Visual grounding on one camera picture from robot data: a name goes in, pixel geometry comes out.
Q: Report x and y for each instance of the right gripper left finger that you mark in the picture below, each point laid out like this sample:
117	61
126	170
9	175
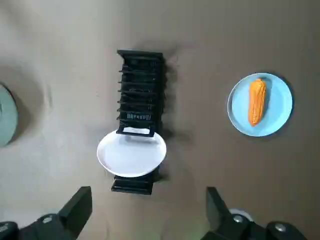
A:
70	215

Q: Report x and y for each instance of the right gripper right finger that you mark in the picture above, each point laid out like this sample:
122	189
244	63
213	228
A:
220	215

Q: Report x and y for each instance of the orange corn cob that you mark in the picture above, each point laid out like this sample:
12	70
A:
257	102

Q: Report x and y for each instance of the white plate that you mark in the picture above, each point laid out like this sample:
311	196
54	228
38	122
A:
130	157

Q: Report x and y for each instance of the blue plate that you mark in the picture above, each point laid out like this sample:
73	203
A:
277	107

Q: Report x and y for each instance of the black dish rack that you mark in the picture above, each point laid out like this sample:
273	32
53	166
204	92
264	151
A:
140	95

